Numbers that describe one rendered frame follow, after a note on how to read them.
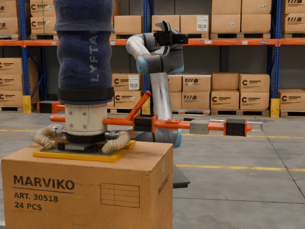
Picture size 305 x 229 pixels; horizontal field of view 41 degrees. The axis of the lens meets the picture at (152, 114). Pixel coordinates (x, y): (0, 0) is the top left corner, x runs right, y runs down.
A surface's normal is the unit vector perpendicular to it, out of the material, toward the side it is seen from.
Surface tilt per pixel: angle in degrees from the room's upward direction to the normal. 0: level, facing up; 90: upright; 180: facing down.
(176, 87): 90
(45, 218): 90
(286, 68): 90
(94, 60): 109
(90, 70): 76
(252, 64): 90
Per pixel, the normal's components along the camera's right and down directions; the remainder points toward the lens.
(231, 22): -0.11, 0.18
